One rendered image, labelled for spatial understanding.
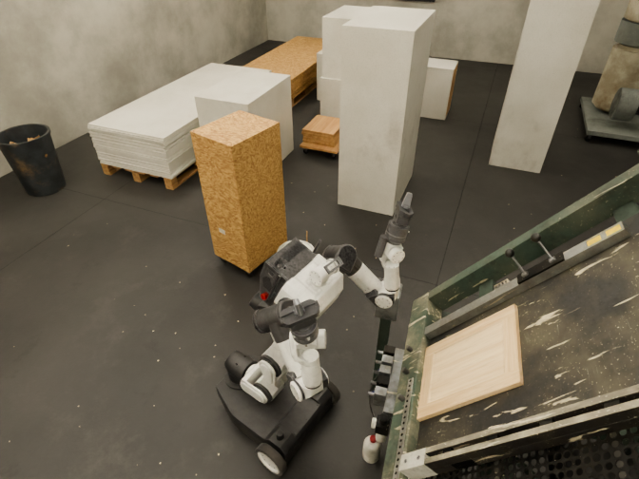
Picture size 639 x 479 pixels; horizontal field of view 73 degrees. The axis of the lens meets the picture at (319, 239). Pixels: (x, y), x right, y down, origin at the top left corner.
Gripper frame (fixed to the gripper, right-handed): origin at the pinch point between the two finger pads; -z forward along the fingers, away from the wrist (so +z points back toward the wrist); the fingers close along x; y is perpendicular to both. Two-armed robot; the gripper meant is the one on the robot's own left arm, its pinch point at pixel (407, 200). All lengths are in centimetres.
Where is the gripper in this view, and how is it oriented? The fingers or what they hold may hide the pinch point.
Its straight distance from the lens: 176.0
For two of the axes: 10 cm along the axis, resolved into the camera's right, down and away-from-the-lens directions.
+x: -0.3, 4.7, -8.8
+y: -9.8, -2.0, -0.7
